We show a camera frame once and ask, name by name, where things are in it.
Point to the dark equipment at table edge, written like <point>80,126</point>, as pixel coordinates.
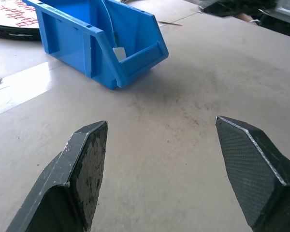
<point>253,14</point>

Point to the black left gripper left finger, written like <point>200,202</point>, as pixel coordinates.
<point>62,183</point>

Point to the round board with red writing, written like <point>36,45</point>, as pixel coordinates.
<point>13,20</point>

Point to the thin wooden stick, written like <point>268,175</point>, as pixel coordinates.
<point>170,23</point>

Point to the blue plastic storage bin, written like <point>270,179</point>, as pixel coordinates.
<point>96,41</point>

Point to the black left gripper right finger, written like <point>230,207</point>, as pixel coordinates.
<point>258,174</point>

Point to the white coupler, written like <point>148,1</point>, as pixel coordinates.
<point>119,53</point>

